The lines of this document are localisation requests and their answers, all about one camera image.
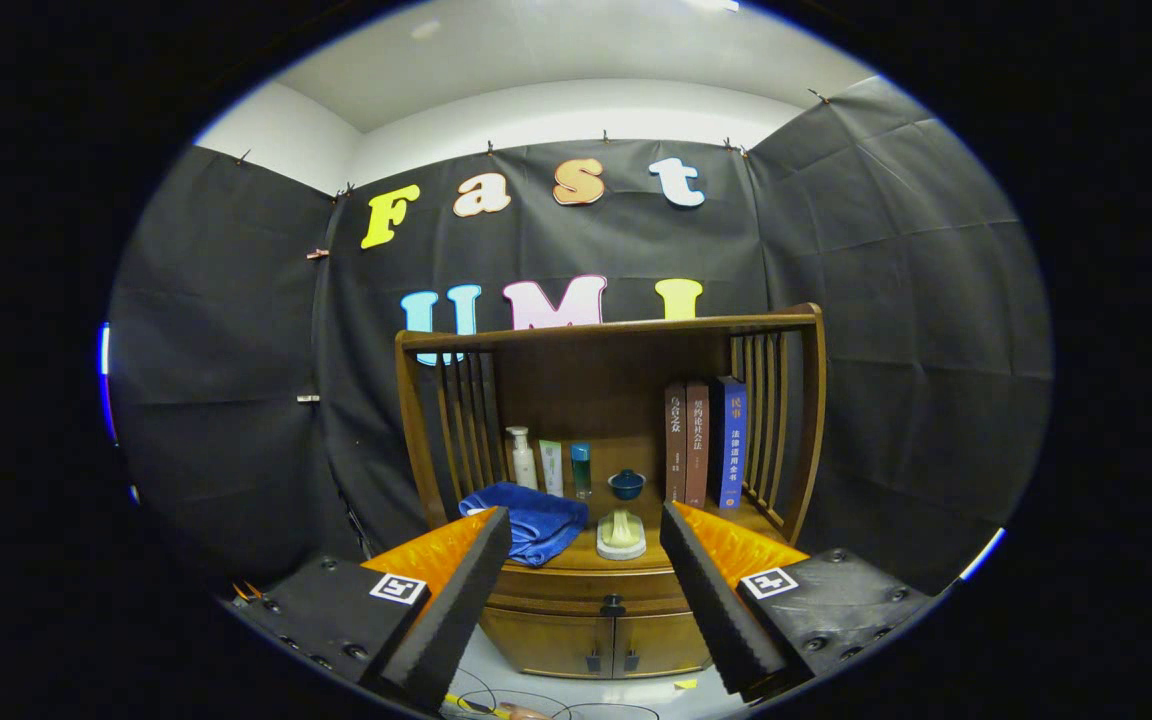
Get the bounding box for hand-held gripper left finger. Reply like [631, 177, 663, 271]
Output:
[233, 505, 513, 713]

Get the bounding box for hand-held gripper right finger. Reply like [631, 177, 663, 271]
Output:
[658, 501, 937, 703]

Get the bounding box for wooden drawer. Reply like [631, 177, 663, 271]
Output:
[484, 572, 702, 619]

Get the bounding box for pale green handled sponge brush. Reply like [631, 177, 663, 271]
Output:
[596, 508, 648, 562]

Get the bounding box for wooden cabinet door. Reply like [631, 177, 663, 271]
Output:
[481, 610, 615, 679]
[614, 610, 712, 679]

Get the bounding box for wooden countertop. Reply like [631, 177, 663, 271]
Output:
[496, 480, 687, 574]

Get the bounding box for wooden cabinet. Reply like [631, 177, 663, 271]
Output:
[395, 303, 827, 681]

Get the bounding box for blue folded towel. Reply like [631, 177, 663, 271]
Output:
[459, 483, 590, 568]

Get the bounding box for white pump bottle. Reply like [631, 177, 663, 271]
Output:
[506, 427, 538, 491]

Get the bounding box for reddish brown book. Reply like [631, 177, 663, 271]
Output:
[685, 380, 711, 509]

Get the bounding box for blue book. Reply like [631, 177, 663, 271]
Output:
[709, 376, 748, 510]

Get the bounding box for dark brown book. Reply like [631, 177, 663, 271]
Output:
[664, 382, 689, 504]

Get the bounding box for black floor cable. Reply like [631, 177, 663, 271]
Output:
[441, 665, 662, 720]

